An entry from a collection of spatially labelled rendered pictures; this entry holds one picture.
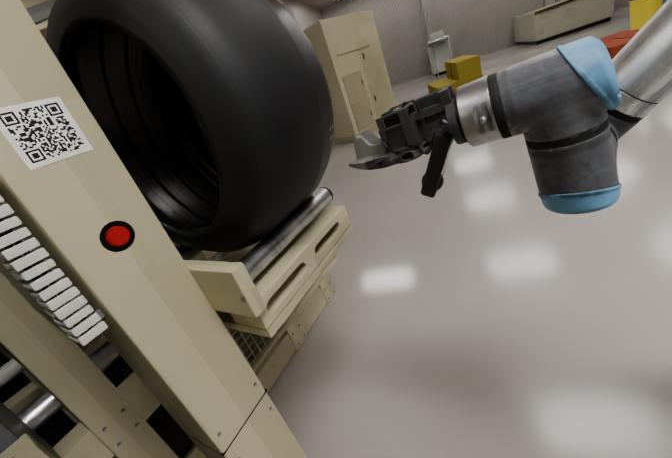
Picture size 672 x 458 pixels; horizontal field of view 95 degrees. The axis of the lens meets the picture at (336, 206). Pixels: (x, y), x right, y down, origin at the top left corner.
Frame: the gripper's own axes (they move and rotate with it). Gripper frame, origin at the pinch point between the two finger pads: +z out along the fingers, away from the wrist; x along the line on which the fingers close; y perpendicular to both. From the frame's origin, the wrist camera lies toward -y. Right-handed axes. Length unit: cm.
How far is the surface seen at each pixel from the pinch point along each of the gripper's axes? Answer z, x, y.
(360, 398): 50, -11, -95
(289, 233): 17.0, 7.9, -7.5
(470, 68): 57, -535, -38
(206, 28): 4.2, 14.0, 28.3
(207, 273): 19.3, 25.8, -3.2
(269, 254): 17.1, 14.9, -7.7
